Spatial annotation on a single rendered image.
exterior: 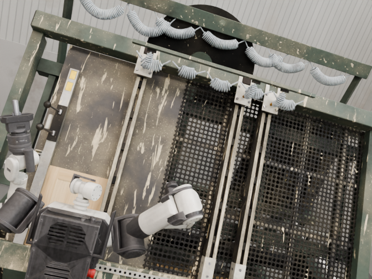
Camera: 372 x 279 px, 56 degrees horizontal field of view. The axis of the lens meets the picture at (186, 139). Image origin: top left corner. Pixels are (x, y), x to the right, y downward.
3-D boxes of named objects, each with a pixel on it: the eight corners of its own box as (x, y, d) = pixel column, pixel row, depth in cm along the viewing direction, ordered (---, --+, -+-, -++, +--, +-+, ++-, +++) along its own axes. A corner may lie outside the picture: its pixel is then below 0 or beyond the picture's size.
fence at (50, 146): (14, 242, 173) (12, 242, 169) (71, 70, 196) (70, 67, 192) (24, 243, 174) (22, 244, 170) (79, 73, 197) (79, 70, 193)
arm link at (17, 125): (-4, 114, 141) (0, 142, 144) (1, 119, 133) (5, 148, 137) (30, 111, 148) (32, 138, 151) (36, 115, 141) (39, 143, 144)
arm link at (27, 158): (26, 138, 151) (29, 162, 154) (3, 144, 142) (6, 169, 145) (44, 141, 146) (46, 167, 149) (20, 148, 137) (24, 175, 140)
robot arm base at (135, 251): (146, 258, 138) (146, 248, 129) (113, 263, 136) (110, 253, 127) (143, 222, 147) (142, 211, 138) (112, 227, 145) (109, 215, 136)
